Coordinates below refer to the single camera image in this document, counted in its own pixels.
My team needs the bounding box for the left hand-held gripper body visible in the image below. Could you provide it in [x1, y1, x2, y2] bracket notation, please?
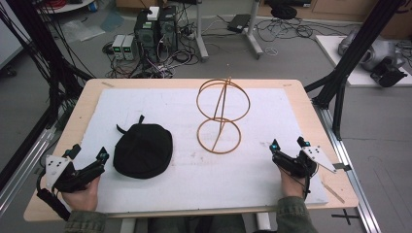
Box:
[44, 154, 107, 194]

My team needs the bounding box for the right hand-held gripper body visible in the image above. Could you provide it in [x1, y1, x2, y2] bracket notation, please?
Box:
[271, 145, 338, 180]

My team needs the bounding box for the person's right hand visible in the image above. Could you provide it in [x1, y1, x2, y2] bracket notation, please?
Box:
[278, 166, 309, 200]

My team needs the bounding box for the person's left hand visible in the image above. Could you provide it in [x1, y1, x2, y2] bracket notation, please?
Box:
[60, 176, 101, 213]

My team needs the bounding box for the black fabric pouch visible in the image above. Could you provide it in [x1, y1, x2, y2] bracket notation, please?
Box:
[112, 114, 174, 180]

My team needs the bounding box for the thin wooden stick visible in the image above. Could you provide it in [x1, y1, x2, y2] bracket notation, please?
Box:
[320, 181, 346, 205]

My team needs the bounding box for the white table leg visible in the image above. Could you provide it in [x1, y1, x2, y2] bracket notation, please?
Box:
[256, 212, 272, 231]
[119, 217, 137, 233]

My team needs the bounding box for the white foam mat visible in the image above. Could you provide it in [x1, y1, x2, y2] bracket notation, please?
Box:
[66, 86, 329, 215]

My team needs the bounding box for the white floor board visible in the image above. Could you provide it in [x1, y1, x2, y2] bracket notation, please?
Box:
[315, 33, 412, 88]

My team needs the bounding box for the black device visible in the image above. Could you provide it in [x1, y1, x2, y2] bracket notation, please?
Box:
[369, 56, 409, 88]

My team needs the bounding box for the white power supply unit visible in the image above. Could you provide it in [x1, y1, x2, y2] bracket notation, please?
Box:
[121, 34, 139, 61]
[111, 34, 126, 61]

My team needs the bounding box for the grey desk leg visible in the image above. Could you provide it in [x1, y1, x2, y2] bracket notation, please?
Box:
[194, 0, 210, 63]
[244, 0, 264, 60]

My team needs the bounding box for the grey robot shell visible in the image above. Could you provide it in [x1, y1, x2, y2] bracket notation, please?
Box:
[337, 30, 406, 73]

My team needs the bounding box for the flat black box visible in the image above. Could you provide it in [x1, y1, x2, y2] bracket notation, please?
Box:
[226, 13, 252, 34]

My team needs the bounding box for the black computer tower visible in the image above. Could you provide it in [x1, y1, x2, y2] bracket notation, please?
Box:
[157, 4, 179, 54]
[133, 9, 160, 62]

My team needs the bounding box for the black stool base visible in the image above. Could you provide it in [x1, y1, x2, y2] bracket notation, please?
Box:
[270, 4, 298, 20]

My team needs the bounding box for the white box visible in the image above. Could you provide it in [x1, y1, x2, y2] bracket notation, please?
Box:
[147, 5, 160, 21]

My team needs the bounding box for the thin black cable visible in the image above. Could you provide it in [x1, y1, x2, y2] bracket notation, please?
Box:
[299, 163, 320, 201]

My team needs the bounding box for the thick black cable sleeve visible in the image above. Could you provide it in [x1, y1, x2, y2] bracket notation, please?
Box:
[35, 173, 72, 222]

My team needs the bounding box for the aluminium rail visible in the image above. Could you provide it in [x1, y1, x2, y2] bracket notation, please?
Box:
[312, 98, 383, 233]
[0, 124, 59, 216]

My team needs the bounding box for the copper wire hat stand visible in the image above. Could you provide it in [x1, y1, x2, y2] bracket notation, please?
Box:
[195, 76, 252, 155]

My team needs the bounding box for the black metal frame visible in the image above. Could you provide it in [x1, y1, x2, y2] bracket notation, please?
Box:
[303, 0, 412, 141]
[0, 0, 95, 192]

